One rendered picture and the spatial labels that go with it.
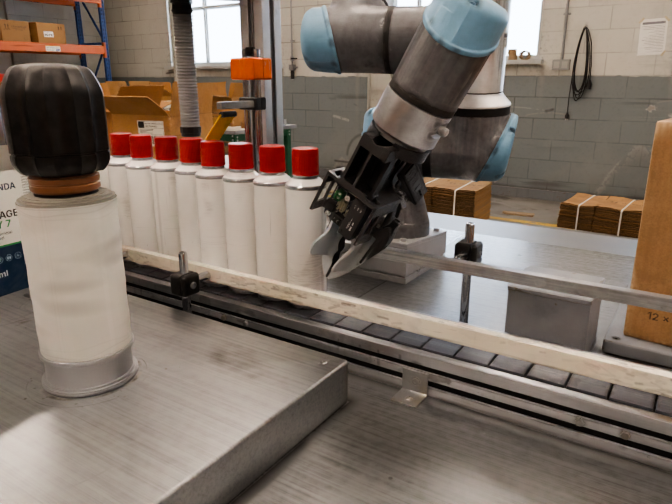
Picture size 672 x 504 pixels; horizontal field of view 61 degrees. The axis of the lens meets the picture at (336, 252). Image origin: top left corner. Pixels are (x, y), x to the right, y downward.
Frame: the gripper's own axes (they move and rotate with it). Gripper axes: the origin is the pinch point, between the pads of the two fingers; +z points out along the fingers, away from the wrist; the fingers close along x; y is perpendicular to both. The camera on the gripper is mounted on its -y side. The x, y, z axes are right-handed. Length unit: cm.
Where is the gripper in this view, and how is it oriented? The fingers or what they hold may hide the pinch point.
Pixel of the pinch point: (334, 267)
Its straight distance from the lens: 73.5
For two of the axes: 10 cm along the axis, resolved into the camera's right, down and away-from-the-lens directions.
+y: -5.4, 2.4, -8.0
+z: -4.2, 7.5, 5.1
